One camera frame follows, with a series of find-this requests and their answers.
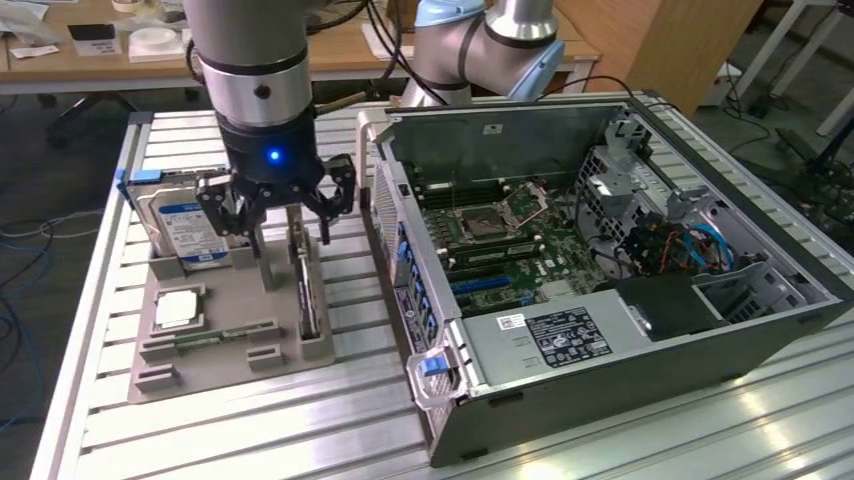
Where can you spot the green RAM stick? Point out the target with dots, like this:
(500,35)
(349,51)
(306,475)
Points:
(201,338)

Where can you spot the blue case release latch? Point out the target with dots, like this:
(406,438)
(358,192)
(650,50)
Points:
(433,365)

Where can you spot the small paper card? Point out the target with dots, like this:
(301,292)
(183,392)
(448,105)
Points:
(34,51)

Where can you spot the black and white box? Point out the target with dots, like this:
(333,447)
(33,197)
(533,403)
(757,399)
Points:
(94,37)

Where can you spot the stack of white papers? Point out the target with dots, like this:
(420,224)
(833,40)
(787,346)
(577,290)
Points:
(381,47)

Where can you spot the grey plastic parts rack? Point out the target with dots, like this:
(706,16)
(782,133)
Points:
(234,365)

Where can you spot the long wooden desk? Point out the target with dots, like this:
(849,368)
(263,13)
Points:
(41,67)

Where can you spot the RAM stick with white label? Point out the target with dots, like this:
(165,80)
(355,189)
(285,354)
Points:
(497,253)

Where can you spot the green and black GPU card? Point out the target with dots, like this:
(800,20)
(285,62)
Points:
(307,295)

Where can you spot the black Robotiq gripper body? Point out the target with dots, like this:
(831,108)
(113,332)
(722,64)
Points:
(267,150)

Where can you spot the black plastic shroud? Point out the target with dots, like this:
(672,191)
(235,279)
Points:
(668,310)

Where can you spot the black office chair base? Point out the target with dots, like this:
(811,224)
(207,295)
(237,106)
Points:
(74,115)

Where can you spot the white box with red button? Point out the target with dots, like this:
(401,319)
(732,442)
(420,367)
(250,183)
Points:
(724,85)

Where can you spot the hard disk with blue carrier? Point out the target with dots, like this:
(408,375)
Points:
(177,225)

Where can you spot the blue expansion slot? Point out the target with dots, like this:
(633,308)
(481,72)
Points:
(481,286)

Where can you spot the clear plastic bags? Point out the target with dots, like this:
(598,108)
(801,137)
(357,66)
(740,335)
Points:
(27,25)

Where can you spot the metal socket cover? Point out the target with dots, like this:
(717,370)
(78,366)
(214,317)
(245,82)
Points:
(529,195)

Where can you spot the CPU socket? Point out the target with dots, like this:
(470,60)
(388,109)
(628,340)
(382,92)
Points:
(480,225)

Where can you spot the open black PC case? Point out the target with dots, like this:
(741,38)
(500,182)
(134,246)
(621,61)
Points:
(601,400)

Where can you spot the perforated metal drive cage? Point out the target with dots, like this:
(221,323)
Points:
(617,185)

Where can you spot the green motherboard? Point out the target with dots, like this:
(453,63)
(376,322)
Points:
(534,245)

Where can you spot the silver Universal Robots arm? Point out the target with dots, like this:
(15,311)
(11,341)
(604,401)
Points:
(254,50)

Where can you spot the silver CPU chip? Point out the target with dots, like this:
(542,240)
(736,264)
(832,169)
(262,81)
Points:
(177,307)

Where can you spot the white table frame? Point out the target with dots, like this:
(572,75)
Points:
(788,30)

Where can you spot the grey power supply unit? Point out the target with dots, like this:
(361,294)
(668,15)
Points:
(508,355)

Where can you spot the metal disk bay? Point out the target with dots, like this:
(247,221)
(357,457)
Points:
(754,295)

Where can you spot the wooden cabinet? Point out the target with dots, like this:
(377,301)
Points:
(668,50)

